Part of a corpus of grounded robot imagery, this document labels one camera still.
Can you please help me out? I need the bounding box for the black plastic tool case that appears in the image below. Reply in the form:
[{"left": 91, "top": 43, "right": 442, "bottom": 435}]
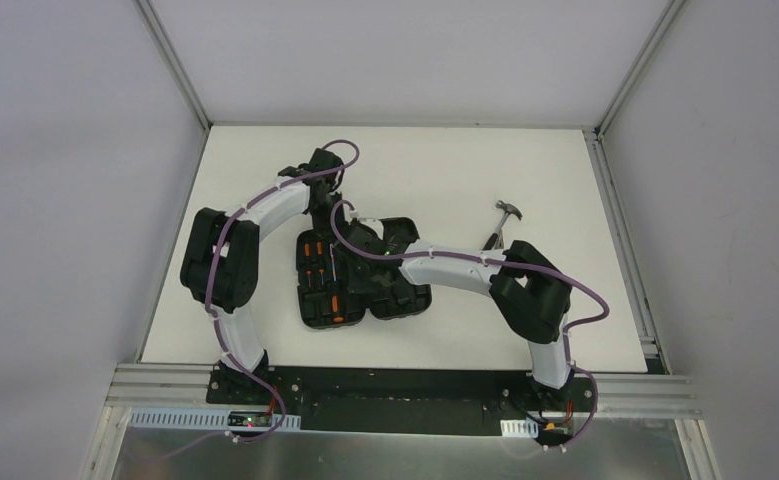
[{"left": 295, "top": 219, "right": 432, "bottom": 330}]

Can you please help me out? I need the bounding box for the small orange black screwdriver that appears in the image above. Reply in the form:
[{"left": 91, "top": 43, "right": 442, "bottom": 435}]
[{"left": 303, "top": 242, "right": 312, "bottom": 289}]

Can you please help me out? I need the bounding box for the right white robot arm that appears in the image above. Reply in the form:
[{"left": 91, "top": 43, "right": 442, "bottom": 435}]
[{"left": 331, "top": 220, "right": 573, "bottom": 410}]

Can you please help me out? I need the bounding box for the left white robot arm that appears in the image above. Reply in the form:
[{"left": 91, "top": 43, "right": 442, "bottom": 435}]
[{"left": 179, "top": 146, "right": 359, "bottom": 405}]

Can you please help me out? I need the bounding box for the flat screwdriver in case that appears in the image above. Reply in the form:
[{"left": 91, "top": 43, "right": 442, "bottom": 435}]
[{"left": 329, "top": 244, "right": 345, "bottom": 324}]

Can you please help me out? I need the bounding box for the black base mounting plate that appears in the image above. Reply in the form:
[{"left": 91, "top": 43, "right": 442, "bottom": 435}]
[{"left": 206, "top": 363, "right": 597, "bottom": 436}]

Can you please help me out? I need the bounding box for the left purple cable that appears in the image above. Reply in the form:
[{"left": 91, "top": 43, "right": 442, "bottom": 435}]
[{"left": 203, "top": 139, "right": 361, "bottom": 445}]

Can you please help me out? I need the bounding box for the purple cable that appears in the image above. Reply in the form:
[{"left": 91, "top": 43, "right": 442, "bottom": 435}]
[
  {"left": 203, "top": 139, "right": 361, "bottom": 445},
  {"left": 329, "top": 198, "right": 612, "bottom": 452}
]

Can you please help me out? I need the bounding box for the hammer with black handle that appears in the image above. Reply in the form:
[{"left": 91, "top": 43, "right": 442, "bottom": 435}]
[{"left": 482, "top": 200, "right": 523, "bottom": 250}]

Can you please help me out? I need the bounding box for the right white cable duct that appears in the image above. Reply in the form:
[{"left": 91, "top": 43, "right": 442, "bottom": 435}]
[{"left": 500, "top": 419, "right": 539, "bottom": 439}]

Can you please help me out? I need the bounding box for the white cable duct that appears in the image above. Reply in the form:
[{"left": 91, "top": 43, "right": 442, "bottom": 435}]
[
  {"left": 500, "top": 419, "right": 539, "bottom": 439},
  {"left": 128, "top": 408, "right": 301, "bottom": 433}
]

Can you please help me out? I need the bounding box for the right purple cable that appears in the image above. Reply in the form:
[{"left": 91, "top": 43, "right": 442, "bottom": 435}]
[{"left": 329, "top": 198, "right": 612, "bottom": 452}]

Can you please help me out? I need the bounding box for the aluminium frame rail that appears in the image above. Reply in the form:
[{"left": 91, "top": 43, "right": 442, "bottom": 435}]
[{"left": 105, "top": 363, "right": 703, "bottom": 420}]

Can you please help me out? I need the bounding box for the left white cable duct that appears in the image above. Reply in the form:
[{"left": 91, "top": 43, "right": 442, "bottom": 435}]
[{"left": 128, "top": 408, "right": 301, "bottom": 433}]

